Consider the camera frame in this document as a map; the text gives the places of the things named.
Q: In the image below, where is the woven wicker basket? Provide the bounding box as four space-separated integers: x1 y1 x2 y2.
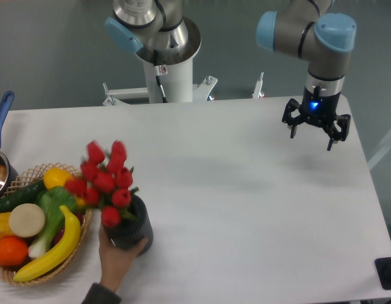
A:
0 163 93 286

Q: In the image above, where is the dark ribbed vase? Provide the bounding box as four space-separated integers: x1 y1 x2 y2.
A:
105 195 153 256

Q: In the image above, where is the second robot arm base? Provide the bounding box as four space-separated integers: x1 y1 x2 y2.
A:
105 0 202 66

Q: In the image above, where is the blue handled saucepan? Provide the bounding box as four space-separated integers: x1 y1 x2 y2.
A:
0 91 18 198

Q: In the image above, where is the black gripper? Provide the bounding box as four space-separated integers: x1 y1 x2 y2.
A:
281 88 351 151

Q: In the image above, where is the orange fruit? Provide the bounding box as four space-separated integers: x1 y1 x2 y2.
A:
0 236 29 267

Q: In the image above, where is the yellow banana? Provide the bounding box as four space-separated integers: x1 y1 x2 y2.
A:
13 205 81 282

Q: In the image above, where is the yellow lemon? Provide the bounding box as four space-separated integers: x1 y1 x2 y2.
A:
43 167 74 190

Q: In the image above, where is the green cucumber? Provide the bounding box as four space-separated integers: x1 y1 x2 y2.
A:
0 179 46 213

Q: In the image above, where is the green white bok choy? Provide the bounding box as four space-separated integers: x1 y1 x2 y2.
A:
29 186 77 260

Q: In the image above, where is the grey sleeved forearm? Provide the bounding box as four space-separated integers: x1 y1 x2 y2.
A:
81 282 122 304

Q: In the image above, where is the person's hand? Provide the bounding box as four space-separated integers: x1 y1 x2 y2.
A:
98 224 148 292

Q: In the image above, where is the black device at table edge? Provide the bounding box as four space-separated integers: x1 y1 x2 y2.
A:
375 257 391 290

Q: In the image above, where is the beige round bun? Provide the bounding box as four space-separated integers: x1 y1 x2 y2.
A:
8 203 46 238

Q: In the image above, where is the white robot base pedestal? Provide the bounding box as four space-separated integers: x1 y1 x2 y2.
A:
102 54 218 106

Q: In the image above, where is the white frame at right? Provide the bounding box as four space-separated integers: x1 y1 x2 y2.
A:
368 129 391 170

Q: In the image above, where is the red tulip bouquet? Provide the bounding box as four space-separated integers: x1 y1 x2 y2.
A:
65 140 138 228

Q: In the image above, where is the yellow bell pepper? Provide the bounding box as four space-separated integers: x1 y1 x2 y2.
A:
0 212 15 239

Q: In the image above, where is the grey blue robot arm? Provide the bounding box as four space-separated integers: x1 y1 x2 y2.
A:
255 1 357 149

